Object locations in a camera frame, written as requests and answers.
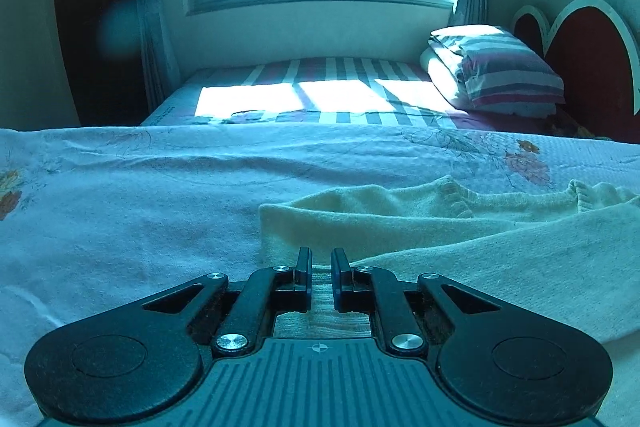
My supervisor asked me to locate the floral bed blanket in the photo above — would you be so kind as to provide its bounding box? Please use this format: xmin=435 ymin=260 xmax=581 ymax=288
xmin=0 ymin=124 xmax=640 ymax=427

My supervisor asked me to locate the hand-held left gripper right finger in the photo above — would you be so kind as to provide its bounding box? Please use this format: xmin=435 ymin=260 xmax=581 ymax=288
xmin=331 ymin=248 xmax=503 ymax=354

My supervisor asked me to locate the cream knit sweater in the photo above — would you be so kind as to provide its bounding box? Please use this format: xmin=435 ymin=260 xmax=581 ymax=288
xmin=258 ymin=175 xmax=640 ymax=348

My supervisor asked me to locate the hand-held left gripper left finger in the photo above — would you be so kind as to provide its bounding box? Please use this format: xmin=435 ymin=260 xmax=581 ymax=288
xmin=142 ymin=247 xmax=314 ymax=356

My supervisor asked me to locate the dark wardrobe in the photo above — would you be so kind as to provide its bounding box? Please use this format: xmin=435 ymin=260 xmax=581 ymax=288
xmin=52 ymin=0 xmax=151 ymax=128

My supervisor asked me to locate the red heart-shaped headboard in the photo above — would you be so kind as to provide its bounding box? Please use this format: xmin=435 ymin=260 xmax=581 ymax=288
xmin=511 ymin=0 xmax=640 ymax=140

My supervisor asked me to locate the striped pillow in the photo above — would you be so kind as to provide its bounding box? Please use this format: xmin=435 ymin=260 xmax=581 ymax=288
xmin=419 ymin=25 xmax=566 ymax=118

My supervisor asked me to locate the striped bed mattress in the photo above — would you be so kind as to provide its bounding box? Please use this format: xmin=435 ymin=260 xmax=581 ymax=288
xmin=140 ymin=57 xmax=568 ymax=134

